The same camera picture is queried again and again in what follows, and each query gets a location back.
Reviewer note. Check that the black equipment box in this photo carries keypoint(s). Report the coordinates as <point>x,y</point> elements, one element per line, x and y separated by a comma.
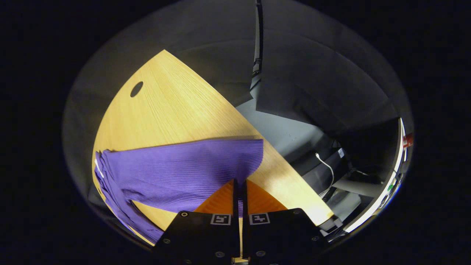
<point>312,180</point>

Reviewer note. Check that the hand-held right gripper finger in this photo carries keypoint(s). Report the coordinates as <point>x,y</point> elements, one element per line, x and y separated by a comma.
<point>236,221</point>
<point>244,228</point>

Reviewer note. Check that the purple knit cardigan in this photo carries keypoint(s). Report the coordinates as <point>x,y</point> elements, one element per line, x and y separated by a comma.
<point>176,173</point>

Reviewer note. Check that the black stand pole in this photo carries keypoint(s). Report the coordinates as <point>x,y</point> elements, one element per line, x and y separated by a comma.
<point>258,36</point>

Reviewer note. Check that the small red object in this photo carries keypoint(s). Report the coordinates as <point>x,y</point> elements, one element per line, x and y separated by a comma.
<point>407,140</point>

